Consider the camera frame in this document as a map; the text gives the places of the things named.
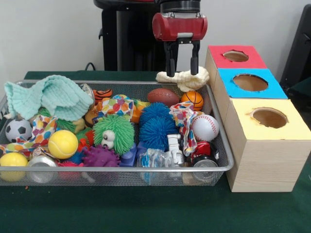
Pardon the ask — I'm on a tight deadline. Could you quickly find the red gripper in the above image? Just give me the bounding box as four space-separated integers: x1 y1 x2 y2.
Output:
152 12 208 78

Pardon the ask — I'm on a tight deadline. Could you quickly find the cream cloth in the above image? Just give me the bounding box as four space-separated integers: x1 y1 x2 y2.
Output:
155 67 210 93

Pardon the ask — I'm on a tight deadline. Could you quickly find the brown toy football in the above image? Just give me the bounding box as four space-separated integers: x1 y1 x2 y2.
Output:
147 88 180 107

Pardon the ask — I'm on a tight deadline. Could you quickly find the silver toy robot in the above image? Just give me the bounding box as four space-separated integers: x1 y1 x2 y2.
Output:
166 133 186 168

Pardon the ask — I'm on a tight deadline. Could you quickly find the crushed clear plastic bottle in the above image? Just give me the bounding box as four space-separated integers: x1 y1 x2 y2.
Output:
136 148 176 183

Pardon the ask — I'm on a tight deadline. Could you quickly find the mint green cloth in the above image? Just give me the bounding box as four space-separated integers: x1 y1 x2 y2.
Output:
4 74 95 122

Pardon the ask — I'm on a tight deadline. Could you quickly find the silver mesh bin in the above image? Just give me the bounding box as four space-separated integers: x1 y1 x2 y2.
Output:
0 80 235 187

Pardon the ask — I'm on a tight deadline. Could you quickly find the wooden box with three holes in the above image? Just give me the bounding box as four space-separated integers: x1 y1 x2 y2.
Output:
202 45 311 193

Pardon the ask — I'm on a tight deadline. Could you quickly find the orange basketball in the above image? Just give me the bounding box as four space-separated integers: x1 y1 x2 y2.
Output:
181 91 204 112

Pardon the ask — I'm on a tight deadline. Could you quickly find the white baseball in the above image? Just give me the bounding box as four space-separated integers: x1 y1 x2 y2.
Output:
190 114 220 142

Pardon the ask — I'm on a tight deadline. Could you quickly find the blue spiky ball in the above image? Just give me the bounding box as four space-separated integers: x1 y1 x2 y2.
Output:
138 102 180 152

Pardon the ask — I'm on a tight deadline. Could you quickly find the green spiky ball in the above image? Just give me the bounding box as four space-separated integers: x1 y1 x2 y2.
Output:
93 114 135 155

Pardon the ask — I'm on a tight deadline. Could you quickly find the black upright panel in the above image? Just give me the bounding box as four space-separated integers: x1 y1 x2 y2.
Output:
279 3 311 112

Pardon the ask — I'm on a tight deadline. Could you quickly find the green covered side table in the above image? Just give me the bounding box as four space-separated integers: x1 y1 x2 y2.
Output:
288 77 311 98

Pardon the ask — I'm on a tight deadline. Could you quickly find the purple spiky toy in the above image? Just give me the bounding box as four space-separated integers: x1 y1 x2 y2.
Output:
82 145 121 167

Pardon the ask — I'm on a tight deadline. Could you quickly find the yellow tennis ball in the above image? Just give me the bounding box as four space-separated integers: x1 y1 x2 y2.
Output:
48 130 79 160

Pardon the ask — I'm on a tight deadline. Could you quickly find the dark green table cloth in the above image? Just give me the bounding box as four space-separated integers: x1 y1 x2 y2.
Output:
0 70 311 233

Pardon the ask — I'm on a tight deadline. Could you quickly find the black and white soccer ball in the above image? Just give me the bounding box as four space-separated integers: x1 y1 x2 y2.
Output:
5 118 34 143

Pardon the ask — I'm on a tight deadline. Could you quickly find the smooth yellow ball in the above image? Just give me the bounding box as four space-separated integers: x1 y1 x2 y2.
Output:
0 152 29 182

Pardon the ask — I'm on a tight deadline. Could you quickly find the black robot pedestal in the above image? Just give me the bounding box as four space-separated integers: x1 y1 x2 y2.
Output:
93 0 171 72

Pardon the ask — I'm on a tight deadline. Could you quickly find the black cable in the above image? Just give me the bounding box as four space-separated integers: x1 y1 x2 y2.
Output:
85 62 105 71

